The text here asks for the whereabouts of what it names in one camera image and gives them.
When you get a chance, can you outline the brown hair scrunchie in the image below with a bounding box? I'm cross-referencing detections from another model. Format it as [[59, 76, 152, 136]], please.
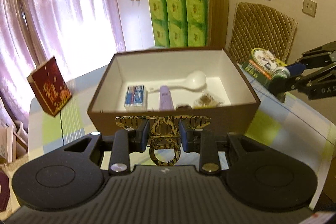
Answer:
[[177, 104, 192, 110]]

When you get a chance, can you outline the cotton swab bag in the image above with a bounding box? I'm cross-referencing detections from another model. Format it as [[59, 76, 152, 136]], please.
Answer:
[[193, 90, 224, 109]]

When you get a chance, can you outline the purple cream tube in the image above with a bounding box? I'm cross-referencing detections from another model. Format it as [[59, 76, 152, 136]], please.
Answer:
[[159, 85, 174, 111]]

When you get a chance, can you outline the plaid tablecloth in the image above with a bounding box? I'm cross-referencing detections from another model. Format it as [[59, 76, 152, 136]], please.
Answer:
[[28, 67, 335, 209]]

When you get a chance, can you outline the brown cardboard box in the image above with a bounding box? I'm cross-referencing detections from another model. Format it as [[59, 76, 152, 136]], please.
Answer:
[[87, 47, 260, 135]]

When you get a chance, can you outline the red gift box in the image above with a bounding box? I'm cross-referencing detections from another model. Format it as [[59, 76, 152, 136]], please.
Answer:
[[27, 56, 72, 117]]

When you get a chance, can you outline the green tissue pack bundle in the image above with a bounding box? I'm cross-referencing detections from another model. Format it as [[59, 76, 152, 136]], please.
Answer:
[[148, 0, 210, 48]]

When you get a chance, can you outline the purple curtain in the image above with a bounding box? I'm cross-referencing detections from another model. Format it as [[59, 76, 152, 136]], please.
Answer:
[[1, 0, 126, 125]]

